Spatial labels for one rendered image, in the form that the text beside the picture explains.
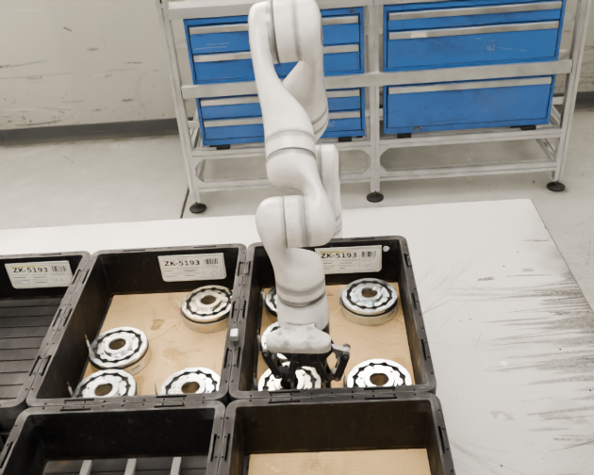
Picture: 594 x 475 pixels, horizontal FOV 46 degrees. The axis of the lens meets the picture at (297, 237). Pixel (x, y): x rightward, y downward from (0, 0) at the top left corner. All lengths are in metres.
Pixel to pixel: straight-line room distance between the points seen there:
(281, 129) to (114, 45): 3.05
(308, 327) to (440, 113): 2.21
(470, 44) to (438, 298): 1.67
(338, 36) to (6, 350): 1.98
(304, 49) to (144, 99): 3.02
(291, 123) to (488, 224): 0.93
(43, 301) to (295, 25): 0.76
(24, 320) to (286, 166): 0.70
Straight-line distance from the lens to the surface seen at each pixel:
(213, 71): 3.00
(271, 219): 0.90
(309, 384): 1.12
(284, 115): 0.97
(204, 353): 1.25
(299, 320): 0.98
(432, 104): 3.09
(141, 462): 1.11
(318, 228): 0.90
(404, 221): 1.79
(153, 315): 1.36
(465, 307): 1.52
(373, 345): 1.23
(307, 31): 1.05
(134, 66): 3.98
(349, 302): 1.27
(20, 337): 1.41
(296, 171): 0.93
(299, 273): 0.94
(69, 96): 4.14
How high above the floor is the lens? 1.66
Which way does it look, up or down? 34 degrees down
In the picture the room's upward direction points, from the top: 5 degrees counter-clockwise
